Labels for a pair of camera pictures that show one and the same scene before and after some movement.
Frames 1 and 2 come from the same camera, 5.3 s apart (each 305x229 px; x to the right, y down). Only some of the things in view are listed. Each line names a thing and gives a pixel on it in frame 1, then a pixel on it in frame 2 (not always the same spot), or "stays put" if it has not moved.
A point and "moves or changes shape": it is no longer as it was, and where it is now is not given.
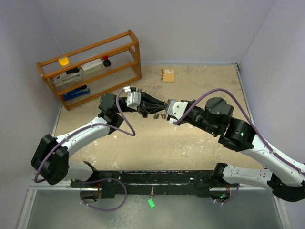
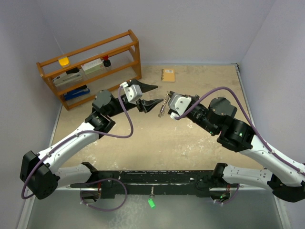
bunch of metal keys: (163, 115) moves or changes shape
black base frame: (106, 182) stays put
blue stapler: (80, 90) stays put
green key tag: (152, 202) stays put
